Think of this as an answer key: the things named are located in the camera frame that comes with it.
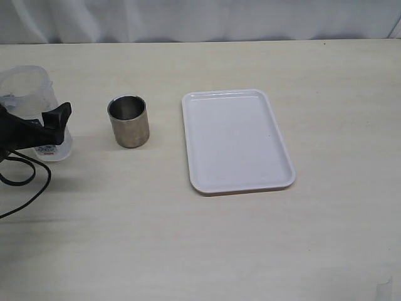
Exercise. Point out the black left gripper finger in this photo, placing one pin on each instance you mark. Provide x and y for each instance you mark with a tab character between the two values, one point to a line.
58	117
28	133

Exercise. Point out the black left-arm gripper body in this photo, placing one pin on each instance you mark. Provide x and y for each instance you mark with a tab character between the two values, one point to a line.
11	133

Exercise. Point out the clear plastic water pitcher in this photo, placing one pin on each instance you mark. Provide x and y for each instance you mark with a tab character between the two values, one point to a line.
27	92

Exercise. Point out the stainless steel cup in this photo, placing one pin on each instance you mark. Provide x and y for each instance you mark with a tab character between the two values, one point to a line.
129	120

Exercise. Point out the white rectangular plastic tray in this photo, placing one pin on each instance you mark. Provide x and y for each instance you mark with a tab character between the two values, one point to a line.
233	143

